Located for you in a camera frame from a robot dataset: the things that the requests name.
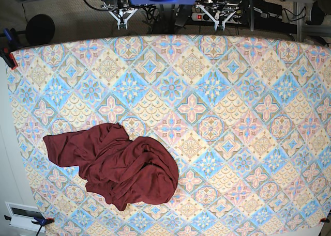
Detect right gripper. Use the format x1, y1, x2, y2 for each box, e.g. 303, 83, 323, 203
101, 0, 139, 26

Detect patterned tablecloth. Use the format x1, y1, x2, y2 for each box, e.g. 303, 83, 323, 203
7, 36, 330, 235

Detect black round stool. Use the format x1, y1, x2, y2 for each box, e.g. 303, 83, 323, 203
25, 14, 55, 46

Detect lower left table clamp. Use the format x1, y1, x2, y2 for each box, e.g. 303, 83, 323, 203
4, 215, 54, 235

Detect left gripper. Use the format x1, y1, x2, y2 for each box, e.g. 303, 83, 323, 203
195, 0, 239, 27

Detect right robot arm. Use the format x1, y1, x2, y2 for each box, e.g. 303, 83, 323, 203
83, 0, 142, 30

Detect upper left table clamp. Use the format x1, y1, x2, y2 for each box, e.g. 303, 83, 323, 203
1, 28, 18, 70

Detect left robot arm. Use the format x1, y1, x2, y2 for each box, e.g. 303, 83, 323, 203
191, 0, 255, 30

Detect white wall outlet box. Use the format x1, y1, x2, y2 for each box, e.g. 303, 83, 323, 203
5, 202, 42, 232

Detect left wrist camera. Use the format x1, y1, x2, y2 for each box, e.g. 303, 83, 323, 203
214, 24, 225, 31

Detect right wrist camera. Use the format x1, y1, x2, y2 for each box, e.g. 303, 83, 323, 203
118, 22, 127, 30

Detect lower right table clamp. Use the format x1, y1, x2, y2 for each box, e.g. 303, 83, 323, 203
320, 218, 330, 223

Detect dark red t-shirt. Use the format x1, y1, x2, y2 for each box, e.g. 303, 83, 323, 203
43, 123, 179, 211

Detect white power strip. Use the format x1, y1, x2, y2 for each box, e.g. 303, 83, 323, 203
191, 11, 240, 24

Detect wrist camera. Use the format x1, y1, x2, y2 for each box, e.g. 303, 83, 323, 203
214, 24, 225, 31
118, 22, 127, 30

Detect table clamp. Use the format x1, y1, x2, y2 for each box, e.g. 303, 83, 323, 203
1, 28, 18, 70
4, 215, 54, 235
320, 218, 330, 223

